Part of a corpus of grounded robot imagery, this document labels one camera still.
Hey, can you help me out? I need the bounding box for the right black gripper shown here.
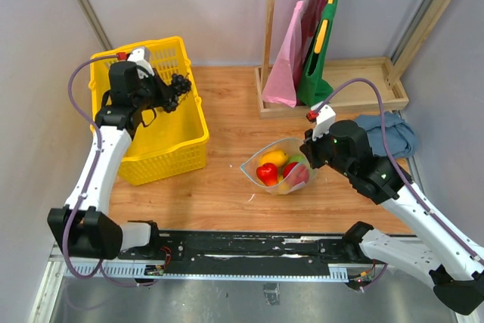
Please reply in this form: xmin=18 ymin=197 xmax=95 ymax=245
xmin=300 ymin=123 xmax=354 ymax=178

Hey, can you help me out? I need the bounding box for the black grape bunch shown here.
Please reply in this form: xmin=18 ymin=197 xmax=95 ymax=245
xmin=163 ymin=73 xmax=192 ymax=113

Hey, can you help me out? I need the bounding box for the green cabbage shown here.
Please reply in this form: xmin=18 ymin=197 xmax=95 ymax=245
xmin=287 ymin=154 xmax=306 ymax=163

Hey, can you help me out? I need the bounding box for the yellow plastic basket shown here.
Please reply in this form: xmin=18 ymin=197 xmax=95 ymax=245
xmin=92 ymin=36 xmax=209 ymax=185

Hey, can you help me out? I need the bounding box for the red pomegranate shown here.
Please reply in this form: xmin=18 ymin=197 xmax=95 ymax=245
xmin=282 ymin=162 xmax=310 ymax=188

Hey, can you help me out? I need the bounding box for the clear zip top bag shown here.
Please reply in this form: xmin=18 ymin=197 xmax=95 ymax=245
xmin=240 ymin=138 xmax=316 ymax=195

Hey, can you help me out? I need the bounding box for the orange yellow mango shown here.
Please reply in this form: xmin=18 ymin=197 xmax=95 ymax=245
xmin=259 ymin=149 xmax=289 ymax=168

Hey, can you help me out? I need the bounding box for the red apple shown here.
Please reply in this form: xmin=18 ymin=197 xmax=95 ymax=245
xmin=256 ymin=163 xmax=279 ymax=187

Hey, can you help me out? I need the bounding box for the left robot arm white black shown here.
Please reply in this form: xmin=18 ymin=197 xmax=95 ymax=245
xmin=48 ymin=61 xmax=177 ymax=261

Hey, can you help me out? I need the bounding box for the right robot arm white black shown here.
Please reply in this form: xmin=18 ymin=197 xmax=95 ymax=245
xmin=299 ymin=120 xmax=483 ymax=315

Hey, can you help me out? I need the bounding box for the green hanging bag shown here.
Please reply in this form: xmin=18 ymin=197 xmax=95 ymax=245
xmin=296 ymin=0 xmax=338 ymax=107

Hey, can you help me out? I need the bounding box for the pink hanging bag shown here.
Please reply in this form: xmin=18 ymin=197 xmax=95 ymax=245
xmin=262 ymin=1 xmax=303 ymax=107

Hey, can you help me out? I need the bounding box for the dark red hanging bag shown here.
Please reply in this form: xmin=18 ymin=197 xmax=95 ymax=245
xmin=301 ymin=0 xmax=326 ymax=51

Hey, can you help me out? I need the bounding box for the blue crumpled cloth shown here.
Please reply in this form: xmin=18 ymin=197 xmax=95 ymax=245
xmin=355 ymin=111 xmax=418 ymax=159

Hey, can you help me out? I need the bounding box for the wooden rack tray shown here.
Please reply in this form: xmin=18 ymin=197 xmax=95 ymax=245
xmin=253 ymin=0 xmax=484 ymax=120

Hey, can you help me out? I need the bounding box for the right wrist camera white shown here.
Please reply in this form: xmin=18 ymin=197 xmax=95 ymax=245
xmin=312 ymin=104 xmax=336 ymax=141

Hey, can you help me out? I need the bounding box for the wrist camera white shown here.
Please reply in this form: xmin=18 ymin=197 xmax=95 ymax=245
xmin=127 ymin=46 xmax=154 ymax=75
xmin=312 ymin=104 xmax=336 ymax=141

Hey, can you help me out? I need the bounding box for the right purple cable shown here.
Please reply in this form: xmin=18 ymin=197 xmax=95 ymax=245
xmin=308 ymin=77 xmax=484 ymax=293

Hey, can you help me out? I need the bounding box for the purple cable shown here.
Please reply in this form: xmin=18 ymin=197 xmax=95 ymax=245
xmin=62 ymin=51 xmax=160 ymax=288
xmin=308 ymin=77 xmax=484 ymax=293

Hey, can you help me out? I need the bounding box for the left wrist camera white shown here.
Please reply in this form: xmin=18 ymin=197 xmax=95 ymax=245
xmin=127 ymin=46 xmax=154 ymax=75

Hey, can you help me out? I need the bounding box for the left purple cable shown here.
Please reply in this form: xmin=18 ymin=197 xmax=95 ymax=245
xmin=62 ymin=51 xmax=160 ymax=288

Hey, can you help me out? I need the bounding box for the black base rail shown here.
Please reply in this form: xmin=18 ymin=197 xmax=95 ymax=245
xmin=118 ymin=231 xmax=374 ymax=280

